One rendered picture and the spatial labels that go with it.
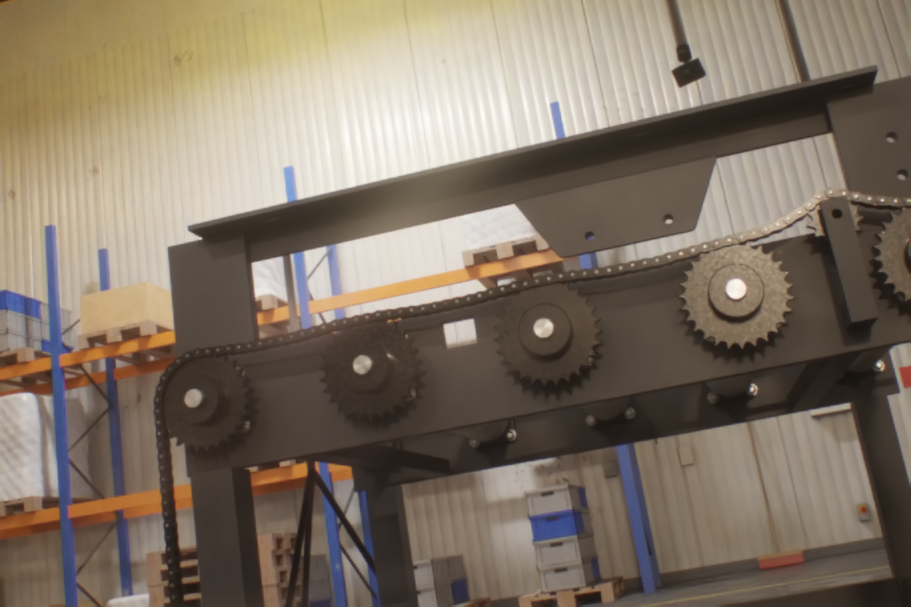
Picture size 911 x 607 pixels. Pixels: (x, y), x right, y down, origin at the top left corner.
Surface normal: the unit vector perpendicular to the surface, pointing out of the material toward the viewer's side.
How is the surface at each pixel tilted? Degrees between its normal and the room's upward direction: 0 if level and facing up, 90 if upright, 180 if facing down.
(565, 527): 90
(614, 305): 90
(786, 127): 90
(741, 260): 90
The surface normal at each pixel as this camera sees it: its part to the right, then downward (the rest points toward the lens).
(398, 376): -0.23, -0.24
